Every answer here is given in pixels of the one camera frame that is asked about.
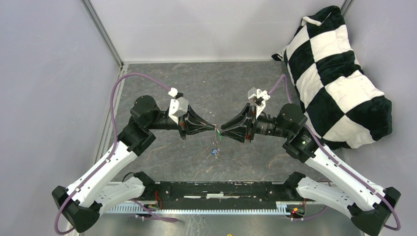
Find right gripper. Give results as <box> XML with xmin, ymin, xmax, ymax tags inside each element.
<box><xmin>220</xmin><ymin>102</ymin><xmax>292</xmax><ymax>144</ymax></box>

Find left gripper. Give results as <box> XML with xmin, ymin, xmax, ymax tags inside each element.
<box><xmin>147</xmin><ymin>105</ymin><xmax>215</xmax><ymax>140</ymax></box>

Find grey metal key holder plate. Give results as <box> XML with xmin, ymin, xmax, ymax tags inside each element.
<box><xmin>213</xmin><ymin>124</ymin><xmax>220</xmax><ymax>150</ymax></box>

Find blue tagged key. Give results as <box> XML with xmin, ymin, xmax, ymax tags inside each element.
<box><xmin>211</xmin><ymin>148</ymin><xmax>220</xmax><ymax>158</ymax></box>

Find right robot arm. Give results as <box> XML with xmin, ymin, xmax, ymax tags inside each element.
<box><xmin>221</xmin><ymin>103</ymin><xmax>401</xmax><ymax>236</ymax></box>

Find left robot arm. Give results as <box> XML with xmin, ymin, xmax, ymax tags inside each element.
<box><xmin>52</xmin><ymin>95</ymin><xmax>215</xmax><ymax>233</ymax></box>

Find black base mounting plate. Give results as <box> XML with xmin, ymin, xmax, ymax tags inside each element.
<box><xmin>135</xmin><ymin>181</ymin><xmax>304</xmax><ymax>202</ymax></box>

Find black white checkered pillow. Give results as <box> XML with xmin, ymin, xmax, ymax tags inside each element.
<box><xmin>272</xmin><ymin>5</ymin><xmax>393</xmax><ymax>149</ymax></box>

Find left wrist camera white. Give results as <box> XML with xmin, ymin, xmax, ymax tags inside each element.
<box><xmin>168</xmin><ymin>88</ymin><xmax>189</xmax><ymax>125</ymax></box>

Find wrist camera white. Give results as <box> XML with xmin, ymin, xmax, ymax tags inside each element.
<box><xmin>247</xmin><ymin>88</ymin><xmax>270</xmax><ymax>118</ymax></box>
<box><xmin>168</xmin><ymin>88</ymin><xmax>189</xmax><ymax>125</ymax></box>

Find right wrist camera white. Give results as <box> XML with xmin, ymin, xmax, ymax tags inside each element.
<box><xmin>247</xmin><ymin>88</ymin><xmax>270</xmax><ymax>118</ymax></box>

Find white slotted cable duct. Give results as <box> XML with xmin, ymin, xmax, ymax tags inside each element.
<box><xmin>106</xmin><ymin>203</ymin><xmax>290</xmax><ymax>216</ymax></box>

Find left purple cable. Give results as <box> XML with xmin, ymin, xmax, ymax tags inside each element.
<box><xmin>54</xmin><ymin>72</ymin><xmax>180</xmax><ymax>235</ymax></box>

